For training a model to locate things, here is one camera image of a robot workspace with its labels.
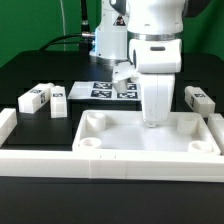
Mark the white marker sheet with tags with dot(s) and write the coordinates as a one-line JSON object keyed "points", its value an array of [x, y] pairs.
{"points": [[103, 91]]}

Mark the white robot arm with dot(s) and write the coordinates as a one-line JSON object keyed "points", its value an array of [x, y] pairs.
{"points": [[140, 39]]}

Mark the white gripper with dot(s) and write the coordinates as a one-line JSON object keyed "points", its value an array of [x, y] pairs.
{"points": [[156, 91]]}

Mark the white desk tabletop panel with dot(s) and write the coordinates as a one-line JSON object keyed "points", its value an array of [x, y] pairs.
{"points": [[126, 130]]}

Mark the white U-shaped obstacle fence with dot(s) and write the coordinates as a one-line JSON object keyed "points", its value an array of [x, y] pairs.
{"points": [[95, 163]]}

